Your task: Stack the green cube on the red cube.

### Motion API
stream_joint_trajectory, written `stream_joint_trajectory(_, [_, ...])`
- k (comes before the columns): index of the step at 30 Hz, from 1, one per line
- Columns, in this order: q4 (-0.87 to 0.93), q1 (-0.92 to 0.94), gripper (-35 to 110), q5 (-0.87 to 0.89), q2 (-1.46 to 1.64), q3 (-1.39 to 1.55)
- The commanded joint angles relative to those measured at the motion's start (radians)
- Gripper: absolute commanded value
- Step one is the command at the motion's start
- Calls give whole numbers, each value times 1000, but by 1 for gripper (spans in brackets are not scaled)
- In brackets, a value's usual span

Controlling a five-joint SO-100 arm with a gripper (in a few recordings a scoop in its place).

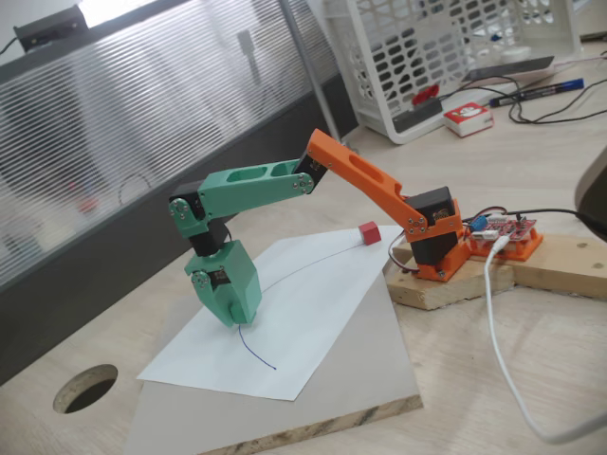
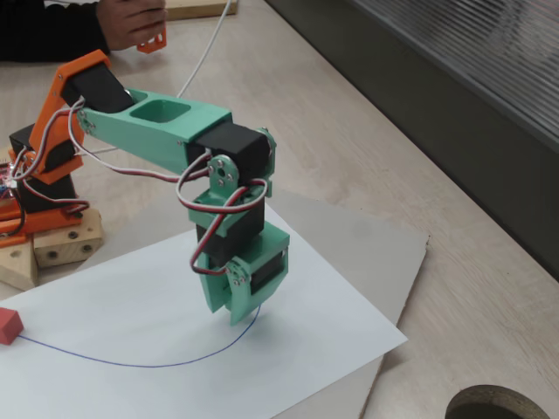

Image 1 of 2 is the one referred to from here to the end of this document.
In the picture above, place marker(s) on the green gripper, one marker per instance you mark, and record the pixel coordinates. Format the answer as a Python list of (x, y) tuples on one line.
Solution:
[(235, 277)]

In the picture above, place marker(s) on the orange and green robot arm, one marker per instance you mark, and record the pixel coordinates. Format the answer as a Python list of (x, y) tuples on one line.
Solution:
[(256, 189)]

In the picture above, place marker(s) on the red cube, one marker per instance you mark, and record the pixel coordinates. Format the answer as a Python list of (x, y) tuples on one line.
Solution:
[(370, 234)]

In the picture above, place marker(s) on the white paper sheet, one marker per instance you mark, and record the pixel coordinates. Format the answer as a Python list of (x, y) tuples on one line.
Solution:
[(322, 313)]

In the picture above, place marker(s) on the grey frosted desk partition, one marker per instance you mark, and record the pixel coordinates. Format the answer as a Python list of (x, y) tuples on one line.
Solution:
[(142, 142)]

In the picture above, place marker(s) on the light wooden base block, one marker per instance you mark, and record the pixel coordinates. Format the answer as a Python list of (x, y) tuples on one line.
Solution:
[(450, 294)]

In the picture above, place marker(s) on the black and red stapler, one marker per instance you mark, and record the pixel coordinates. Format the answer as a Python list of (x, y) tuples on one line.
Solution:
[(419, 114)]

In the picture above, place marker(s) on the red circuit board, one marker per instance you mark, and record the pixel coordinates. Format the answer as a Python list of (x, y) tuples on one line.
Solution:
[(502, 227)]

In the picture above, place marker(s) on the red and white small box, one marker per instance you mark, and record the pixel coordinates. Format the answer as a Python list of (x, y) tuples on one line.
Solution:
[(467, 118)]

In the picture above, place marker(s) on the orange circuit board holder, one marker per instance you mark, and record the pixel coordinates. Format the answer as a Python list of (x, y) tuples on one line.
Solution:
[(526, 249)]

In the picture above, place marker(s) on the black box device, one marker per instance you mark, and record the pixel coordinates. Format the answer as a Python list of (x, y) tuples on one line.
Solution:
[(52, 28)]

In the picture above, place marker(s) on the light wooden base plank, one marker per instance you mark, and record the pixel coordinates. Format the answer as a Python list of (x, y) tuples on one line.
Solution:
[(569, 265)]

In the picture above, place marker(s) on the dark flat tablet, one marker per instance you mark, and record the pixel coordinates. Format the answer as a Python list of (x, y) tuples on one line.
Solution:
[(512, 68)]

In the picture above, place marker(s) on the blue and black marker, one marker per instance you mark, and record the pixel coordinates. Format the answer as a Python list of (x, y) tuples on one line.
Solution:
[(545, 90)]

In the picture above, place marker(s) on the grey rounded object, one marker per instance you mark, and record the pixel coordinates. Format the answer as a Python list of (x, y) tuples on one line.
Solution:
[(595, 189)]

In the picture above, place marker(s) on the white plastic basket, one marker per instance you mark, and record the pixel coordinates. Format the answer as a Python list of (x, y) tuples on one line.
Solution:
[(566, 28)]

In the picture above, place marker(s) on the silver partition post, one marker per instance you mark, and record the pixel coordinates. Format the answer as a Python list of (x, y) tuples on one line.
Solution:
[(307, 47)]

